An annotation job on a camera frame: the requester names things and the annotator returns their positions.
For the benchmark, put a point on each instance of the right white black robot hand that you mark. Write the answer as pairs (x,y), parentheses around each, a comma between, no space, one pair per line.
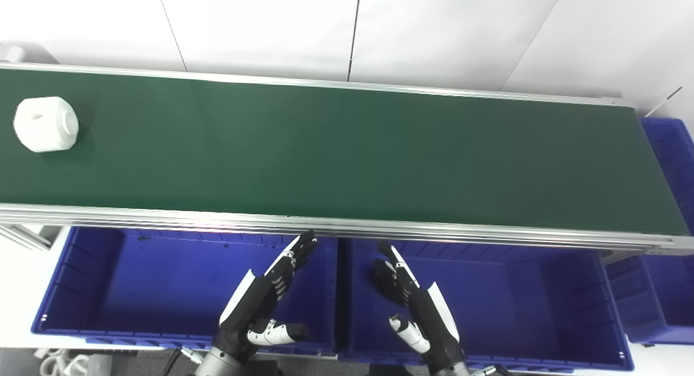
(428,316)

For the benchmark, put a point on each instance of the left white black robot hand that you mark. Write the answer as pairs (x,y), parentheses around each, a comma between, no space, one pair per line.
(255,300)

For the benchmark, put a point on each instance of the white hexagonal plastic part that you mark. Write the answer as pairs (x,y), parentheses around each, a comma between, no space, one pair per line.
(46,123)

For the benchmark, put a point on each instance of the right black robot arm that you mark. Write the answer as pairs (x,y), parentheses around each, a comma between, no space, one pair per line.
(447,366)

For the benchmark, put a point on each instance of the large blue plastic bin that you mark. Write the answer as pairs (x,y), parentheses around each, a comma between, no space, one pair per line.
(672,148)
(162,289)
(515,300)

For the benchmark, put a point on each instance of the green conveyor belt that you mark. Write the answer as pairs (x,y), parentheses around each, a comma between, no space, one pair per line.
(325,224)
(347,159)

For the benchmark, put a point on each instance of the aluminium conveyor leg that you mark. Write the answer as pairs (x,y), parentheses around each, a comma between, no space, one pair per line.
(24,236)

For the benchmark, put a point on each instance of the grey conveyor motor housing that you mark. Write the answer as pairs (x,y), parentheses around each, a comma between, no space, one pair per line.
(11,53)

